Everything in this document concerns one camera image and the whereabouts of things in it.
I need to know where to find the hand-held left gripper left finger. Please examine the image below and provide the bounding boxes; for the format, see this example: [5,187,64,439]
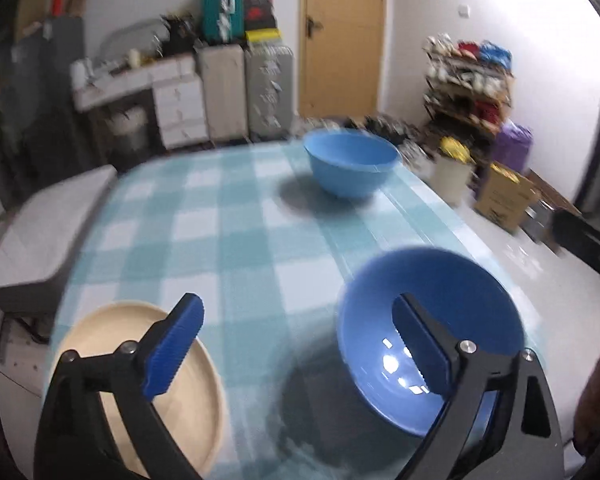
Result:
[32,292,205,480]

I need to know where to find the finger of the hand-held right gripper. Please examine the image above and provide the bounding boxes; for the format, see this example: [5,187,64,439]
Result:
[552,210,600,293]

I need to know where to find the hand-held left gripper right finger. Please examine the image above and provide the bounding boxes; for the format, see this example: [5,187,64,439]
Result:
[392,294,563,480]

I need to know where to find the beige plate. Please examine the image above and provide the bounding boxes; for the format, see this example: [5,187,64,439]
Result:
[50,300,227,480]

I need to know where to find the blue bowl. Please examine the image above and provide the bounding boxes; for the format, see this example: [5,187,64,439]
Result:
[302,129,400,199]
[337,247,526,438]

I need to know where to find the flat brown cardboard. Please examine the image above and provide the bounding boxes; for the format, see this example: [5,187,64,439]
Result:
[522,170,582,242]

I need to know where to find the printed cardboard box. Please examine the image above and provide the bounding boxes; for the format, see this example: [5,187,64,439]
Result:
[475,162,544,234]

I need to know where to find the purple bag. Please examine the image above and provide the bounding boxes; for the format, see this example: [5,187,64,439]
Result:
[494,122,534,174]

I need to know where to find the teal checked tablecloth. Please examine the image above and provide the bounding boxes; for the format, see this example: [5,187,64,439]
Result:
[45,140,551,480]

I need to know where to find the white box with yellow bag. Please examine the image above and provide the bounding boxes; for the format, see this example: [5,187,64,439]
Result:
[432,137,474,207]

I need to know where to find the grey marble coffee table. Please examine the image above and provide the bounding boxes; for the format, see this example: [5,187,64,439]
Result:
[0,164,119,317]

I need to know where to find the shoe rack with shoes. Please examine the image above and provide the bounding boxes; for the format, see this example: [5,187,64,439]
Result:
[422,35,514,137]

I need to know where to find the grey woven laundry basket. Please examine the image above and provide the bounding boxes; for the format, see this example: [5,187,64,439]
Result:
[105,105,149,154]

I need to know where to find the pile of shoes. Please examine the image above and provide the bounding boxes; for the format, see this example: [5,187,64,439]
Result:
[305,114,432,161]

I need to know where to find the white vanity desk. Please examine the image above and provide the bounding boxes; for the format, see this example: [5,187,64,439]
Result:
[72,55,207,151]

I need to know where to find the beige suitcase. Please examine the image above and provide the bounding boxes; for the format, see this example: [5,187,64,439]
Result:
[197,44,246,142]

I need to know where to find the silver suitcase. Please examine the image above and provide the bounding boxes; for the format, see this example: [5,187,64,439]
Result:
[244,44,296,139]

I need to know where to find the dark grey refrigerator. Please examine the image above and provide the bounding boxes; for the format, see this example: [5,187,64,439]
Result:
[11,17,90,172]

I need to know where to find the white canister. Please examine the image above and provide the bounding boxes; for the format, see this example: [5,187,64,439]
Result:
[71,59,94,87]

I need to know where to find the oval mirror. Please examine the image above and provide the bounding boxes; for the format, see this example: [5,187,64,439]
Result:
[100,19,167,69]

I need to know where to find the black bag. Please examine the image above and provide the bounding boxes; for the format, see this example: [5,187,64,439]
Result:
[162,12,201,57]

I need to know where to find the wooden door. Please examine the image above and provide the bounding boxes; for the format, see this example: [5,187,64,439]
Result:
[299,0,385,121]

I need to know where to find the yellow shoe box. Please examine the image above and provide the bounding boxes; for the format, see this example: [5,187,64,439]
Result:
[245,29,284,46]

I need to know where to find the teal suitcase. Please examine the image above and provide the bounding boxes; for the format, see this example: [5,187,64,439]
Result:
[202,0,246,46]

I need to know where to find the stack of black shoe boxes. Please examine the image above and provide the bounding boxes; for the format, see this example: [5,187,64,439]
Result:
[244,0,277,31]

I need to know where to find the cardboard boxes on refrigerator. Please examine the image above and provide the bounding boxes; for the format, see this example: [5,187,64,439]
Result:
[14,0,89,37]

